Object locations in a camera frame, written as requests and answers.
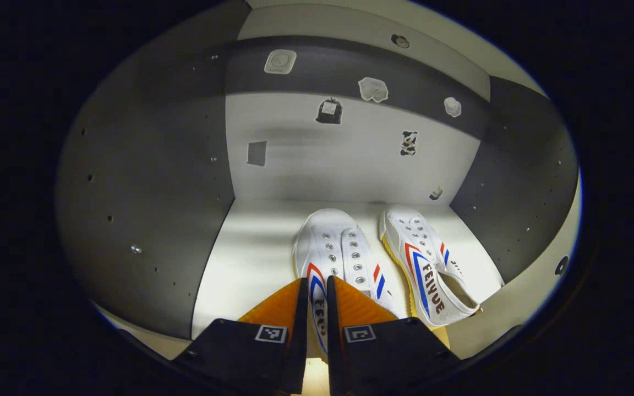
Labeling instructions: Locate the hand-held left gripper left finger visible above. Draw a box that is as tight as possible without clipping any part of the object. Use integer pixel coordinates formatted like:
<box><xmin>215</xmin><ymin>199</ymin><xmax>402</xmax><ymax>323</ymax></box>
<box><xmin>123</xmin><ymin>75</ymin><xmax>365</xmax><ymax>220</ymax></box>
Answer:
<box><xmin>171</xmin><ymin>278</ymin><xmax>309</xmax><ymax>395</ymax></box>

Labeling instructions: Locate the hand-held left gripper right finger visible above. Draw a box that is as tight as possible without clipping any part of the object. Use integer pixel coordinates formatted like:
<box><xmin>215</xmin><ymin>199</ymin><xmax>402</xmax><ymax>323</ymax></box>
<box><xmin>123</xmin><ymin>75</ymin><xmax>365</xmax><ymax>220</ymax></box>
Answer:
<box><xmin>326</xmin><ymin>275</ymin><xmax>463</xmax><ymax>396</ymax></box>

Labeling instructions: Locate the white striped canvas shoe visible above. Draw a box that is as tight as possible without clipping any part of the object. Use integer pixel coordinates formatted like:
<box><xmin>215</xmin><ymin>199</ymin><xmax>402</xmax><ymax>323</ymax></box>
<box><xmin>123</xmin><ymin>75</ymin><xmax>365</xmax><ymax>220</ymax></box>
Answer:
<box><xmin>293</xmin><ymin>208</ymin><xmax>411</xmax><ymax>364</ymax></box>
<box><xmin>379</xmin><ymin>205</ymin><xmax>483</xmax><ymax>331</ymax></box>

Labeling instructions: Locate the white grey shoe cabinet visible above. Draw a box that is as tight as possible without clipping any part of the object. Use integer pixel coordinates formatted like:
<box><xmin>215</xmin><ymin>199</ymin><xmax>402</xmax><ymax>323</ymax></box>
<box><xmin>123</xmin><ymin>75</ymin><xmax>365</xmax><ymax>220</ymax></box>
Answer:
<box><xmin>56</xmin><ymin>0</ymin><xmax>582</xmax><ymax>364</ymax></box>

